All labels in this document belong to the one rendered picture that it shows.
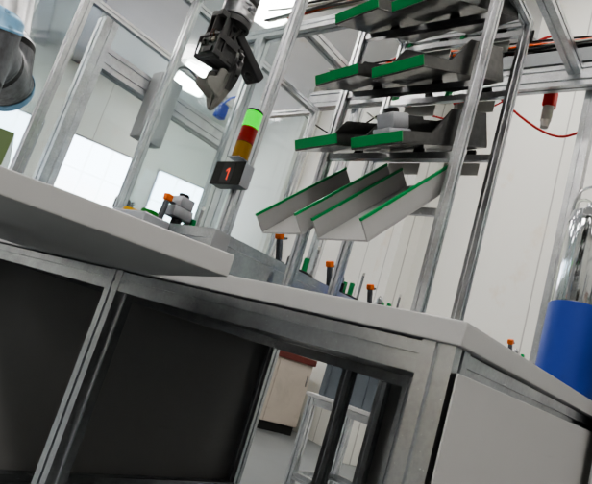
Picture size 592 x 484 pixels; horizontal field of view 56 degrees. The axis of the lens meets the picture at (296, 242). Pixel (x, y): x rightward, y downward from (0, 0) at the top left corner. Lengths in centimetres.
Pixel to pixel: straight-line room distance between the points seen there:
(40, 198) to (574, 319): 139
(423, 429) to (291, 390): 545
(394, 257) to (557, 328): 407
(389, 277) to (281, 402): 175
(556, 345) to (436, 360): 99
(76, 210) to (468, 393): 50
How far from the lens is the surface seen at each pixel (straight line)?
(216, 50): 126
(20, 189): 65
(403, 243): 575
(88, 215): 65
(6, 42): 113
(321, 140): 117
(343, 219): 111
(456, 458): 75
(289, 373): 609
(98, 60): 242
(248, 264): 120
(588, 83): 236
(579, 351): 168
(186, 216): 154
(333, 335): 80
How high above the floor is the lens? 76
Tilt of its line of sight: 12 degrees up
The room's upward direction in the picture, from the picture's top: 17 degrees clockwise
